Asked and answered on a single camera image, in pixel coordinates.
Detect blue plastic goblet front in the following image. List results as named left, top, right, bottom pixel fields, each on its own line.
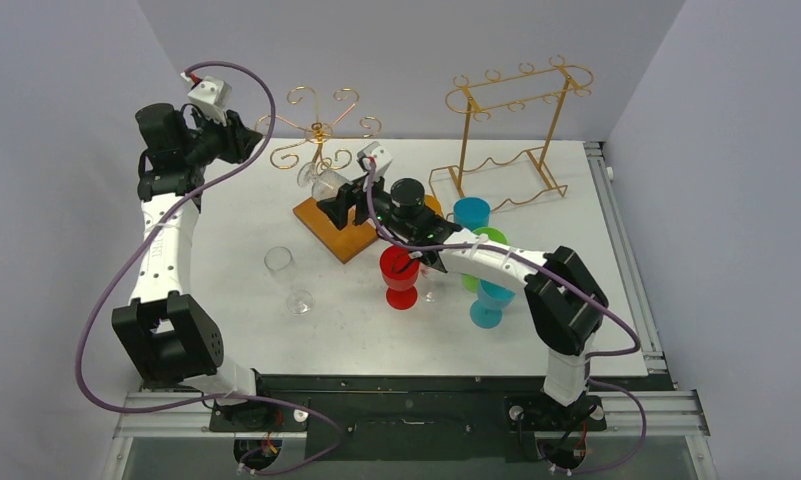
left=469, top=280, right=515, bottom=329

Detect small clear wine glass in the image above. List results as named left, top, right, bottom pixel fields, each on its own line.
left=420, top=265, right=444, bottom=303

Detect red plastic goblet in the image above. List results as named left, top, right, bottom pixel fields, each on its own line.
left=379, top=246, right=420, bottom=310

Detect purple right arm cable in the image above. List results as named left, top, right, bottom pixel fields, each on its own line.
left=363, top=158, right=648, bottom=477

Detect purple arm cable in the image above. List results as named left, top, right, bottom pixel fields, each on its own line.
left=363, top=158, right=648, bottom=477
left=73, top=61, right=346, bottom=478

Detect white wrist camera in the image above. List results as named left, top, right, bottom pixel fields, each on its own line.
left=180, top=72, right=232, bottom=126
left=357, top=141, right=393, bottom=180

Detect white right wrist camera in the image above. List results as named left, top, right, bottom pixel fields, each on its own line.
left=357, top=141, right=393, bottom=180

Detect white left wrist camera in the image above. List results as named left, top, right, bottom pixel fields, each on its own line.
left=180, top=72, right=232, bottom=126

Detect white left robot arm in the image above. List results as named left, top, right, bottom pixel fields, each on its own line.
left=111, top=103, right=275, bottom=430

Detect blue plastic goblet rear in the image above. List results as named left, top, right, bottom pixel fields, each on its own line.
left=453, top=197, right=491, bottom=231

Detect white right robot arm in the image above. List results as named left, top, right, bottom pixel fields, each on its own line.
left=312, top=175, right=609, bottom=427

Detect green plastic goblet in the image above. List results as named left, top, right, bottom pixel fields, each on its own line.
left=461, top=226, right=509, bottom=293

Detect gold rectangular wire glass rack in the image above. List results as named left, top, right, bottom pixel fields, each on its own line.
left=425, top=55, right=596, bottom=212

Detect gold spiral rack wooden base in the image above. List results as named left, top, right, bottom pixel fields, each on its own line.
left=255, top=85, right=382, bottom=264

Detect clear champagne flute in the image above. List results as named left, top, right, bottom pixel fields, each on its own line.
left=263, top=246, right=314, bottom=315

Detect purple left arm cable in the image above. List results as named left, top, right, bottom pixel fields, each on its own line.
left=73, top=61, right=346, bottom=478

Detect blue plastic goblet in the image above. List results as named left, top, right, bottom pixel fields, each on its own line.
left=469, top=280, right=515, bottom=329
left=453, top=197, right=491, bottom=231

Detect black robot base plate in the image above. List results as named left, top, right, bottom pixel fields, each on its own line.
left=209, top=375, right=607, bottom=469

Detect patterned clear glass goblet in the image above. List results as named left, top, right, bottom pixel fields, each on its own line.
left=297, top=163, right=349, bottom=201

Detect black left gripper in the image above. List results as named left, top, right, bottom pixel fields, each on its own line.
left=181, top=107, right=261, bottom=170

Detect orange plastic goblet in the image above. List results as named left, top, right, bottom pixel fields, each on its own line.
left=424, top=194, right=443, bottom=219

